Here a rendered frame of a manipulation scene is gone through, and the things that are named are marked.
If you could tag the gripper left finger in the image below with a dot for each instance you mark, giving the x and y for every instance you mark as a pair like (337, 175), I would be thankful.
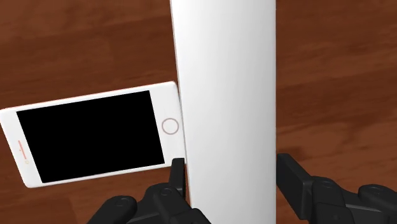
(161, 198)

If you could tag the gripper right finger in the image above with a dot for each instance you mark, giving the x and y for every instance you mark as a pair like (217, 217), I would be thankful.
(319, 195)

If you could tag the white smartphone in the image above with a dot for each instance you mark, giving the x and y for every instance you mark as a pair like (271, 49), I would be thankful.
(93, 133)

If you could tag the white cylinder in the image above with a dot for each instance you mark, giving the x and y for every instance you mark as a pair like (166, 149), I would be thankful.
(229, 108)

